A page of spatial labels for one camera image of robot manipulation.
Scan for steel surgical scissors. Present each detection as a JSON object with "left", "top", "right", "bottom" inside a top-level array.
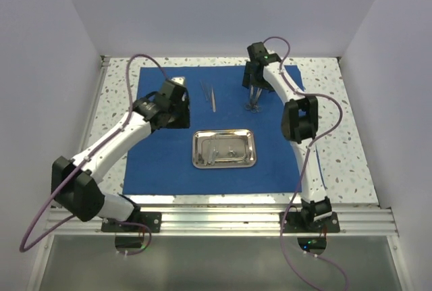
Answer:
[{"left": 244, "top": 86, "right": 256, "bottom": 113}]

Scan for steel forceps clamp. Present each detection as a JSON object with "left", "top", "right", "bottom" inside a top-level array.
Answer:
[{"left": 245, "top": 86, "right": 261, "bottom": 113}]

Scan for steel scalpel handle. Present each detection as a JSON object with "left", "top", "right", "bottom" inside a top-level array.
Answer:
[{"left": 200, "top": 80, "right": 209, "bottom": 101}]

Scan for steel tweezers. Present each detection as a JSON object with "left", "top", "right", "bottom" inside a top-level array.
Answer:
[{"left": 209, "top": 85, "right": 217, "bottom": 113}]

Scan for blue surgical drape cloth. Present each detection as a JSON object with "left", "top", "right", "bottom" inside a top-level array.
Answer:
[{"left": 124, "top": 65, "right": 299, "bottom": 195}]

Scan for stainless steel instrument tray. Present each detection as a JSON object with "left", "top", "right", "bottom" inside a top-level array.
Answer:
[{"left": 192, "top": 129, "right": 257, "bottom": 169}]

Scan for steel hemostat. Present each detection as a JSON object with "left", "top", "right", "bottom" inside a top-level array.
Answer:
[{"left": 254, "top": 88, "right": 262, "bottom": 113}]

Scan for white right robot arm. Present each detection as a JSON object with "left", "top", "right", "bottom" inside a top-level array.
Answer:
[{"left": 242, "top": 42, "right": 332, "bottom": 232}]

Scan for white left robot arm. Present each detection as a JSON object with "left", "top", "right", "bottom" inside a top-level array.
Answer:
[{"left": 51, "top": 77, "right": 190, "bottom": 232}]

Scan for aluminium frame rail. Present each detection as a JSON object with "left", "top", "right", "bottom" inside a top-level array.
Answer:
[{"left": 43, "top": 203, "right": 398, "bottom": 238}]

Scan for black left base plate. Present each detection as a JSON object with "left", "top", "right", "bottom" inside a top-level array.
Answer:
[{"left": 101, "top": 211, "right": 162, "bottom": 233}]

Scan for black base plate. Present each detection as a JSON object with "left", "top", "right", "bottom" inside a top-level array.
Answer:
[
  {"left": 101, "top": 211, "right": 162, "bottom": 233},
  {"left": 279, "top": 206, "right": 341, "bottom": 234}
]

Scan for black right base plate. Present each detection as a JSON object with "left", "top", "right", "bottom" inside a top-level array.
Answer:
[{"left": 279, "top": 206, "right": 341, "bottom": 234}]

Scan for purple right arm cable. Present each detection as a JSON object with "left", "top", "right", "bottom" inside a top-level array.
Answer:
[{"left": 279, "top": 36, "right": 352, "bottom": 291}]

